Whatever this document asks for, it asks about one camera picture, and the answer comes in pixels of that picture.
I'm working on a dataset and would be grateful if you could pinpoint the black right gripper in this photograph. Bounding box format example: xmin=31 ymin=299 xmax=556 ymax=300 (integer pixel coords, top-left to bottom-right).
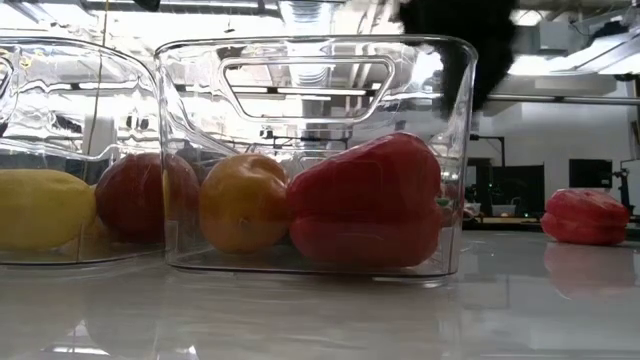
xmin=397 ymin=0 xmax=520 ymax=120

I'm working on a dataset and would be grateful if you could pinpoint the yellow lemon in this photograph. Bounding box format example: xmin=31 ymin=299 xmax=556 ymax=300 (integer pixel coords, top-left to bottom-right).
xmin=0 ymin=168 xmax=98 ymax=252

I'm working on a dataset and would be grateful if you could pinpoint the orange round tomato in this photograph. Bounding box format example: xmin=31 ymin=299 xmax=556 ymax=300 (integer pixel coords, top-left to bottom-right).
xmin=198 ymin=152 xmax=292 ymax=255

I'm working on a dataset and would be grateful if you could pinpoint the black monitor screen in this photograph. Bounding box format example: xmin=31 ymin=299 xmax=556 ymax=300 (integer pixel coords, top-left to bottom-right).
xmin=568 ymin=158 xmax=614 ymax=190

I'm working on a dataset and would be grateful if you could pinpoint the red bell pepper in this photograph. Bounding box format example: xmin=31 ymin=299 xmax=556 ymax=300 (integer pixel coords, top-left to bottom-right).
xmin=539 ymin=188 xmax=631 ymax=246
xmin=285 ymin=131 xmax=444 ymax=269

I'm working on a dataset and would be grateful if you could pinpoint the black equipment rack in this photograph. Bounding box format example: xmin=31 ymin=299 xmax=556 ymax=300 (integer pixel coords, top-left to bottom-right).
xmin=464 ymin=133 xmax=546 ymax=221

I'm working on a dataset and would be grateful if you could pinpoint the grey horizontal pipe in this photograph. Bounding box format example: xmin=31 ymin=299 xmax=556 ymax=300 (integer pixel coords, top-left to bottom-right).
xmin=487 ymin=93 xmax=640 ymax=107

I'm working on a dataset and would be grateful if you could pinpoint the red apple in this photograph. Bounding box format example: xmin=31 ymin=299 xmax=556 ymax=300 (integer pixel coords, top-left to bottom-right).
xmin=94 ymin=152 xmax=201 ymax=246

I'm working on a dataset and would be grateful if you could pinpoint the black tripod stand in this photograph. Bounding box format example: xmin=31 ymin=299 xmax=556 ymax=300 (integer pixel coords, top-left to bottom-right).
xmin=613 ymin=158 xmax=640 ymax=217

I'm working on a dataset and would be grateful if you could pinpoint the clear plastic bin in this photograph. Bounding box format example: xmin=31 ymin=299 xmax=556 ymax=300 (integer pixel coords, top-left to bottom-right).
xmin=0 ymin=35 xmax=169 ymax=266
xmin=154 ymin=33 xmax=480 ymax=281

